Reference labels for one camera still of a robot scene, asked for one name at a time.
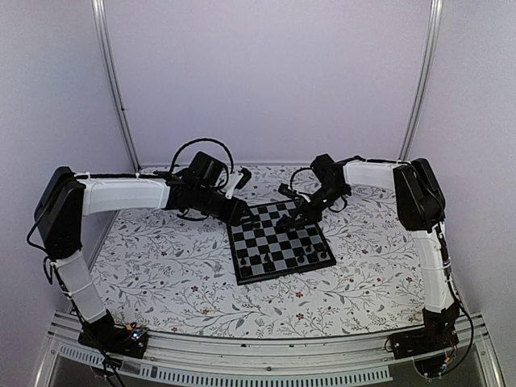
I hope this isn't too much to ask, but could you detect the left aluminium frame post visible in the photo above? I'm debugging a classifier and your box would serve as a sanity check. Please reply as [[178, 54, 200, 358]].
[[91, 0, 141, 172]]

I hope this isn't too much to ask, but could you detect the black silver chess board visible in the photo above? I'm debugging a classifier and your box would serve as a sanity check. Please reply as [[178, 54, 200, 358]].
[[227, 200, 336, 285]]

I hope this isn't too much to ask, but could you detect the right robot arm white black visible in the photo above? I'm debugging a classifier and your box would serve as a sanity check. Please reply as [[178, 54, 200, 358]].
[[278, 154, 460, 353]]

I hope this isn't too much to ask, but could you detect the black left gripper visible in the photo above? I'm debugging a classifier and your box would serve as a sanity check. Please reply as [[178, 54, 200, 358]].
[[193, 185, 255, 227]]

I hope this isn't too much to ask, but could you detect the floral patterned table mat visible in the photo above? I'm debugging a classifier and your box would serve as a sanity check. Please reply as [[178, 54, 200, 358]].
[[90, 164, 459, 339]]

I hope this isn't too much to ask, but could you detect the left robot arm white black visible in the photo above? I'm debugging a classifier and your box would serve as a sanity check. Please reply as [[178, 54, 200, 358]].
[[31, 152, 252, 350]]

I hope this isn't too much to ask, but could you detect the front aluminium rail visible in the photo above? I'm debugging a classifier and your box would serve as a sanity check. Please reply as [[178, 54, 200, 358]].
[[31, 312, 507, 386]]

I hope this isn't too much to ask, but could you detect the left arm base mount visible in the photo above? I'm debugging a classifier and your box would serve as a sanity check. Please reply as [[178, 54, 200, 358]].
[[78, 322, 148, 359]]

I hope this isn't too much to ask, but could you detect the camera black cable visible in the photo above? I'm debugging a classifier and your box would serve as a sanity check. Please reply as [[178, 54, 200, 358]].
[[289, 167, 318, 190], [169, 138, 235, 174]]

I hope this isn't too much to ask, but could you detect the right aluminium frame post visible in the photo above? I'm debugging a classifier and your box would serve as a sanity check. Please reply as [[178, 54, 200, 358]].
[[397, 0, 443, 160]]

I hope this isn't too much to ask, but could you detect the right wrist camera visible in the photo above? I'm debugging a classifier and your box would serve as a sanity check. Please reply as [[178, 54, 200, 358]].
[[277, 183, 310, 202]]

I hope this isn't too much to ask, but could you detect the left camera black cable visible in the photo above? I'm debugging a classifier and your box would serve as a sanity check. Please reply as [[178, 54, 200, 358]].
[[169, 138, 235, 174]]

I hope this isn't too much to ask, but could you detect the aluminium frame post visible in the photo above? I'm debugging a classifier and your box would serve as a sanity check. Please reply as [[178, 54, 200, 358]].
[[397, 0, 443, 160], [91, 0, 141, 172]]

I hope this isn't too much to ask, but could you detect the right camera black cable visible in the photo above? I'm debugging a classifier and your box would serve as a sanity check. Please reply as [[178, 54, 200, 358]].
[[289, 167, 318, 190]]

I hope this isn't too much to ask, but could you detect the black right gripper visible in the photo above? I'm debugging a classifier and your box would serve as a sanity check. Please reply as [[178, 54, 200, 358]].
[[289, 184, 347, 229]]

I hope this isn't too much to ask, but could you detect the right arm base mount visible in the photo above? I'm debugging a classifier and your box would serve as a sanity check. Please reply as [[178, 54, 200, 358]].
[[387, 328, 459, 360]]

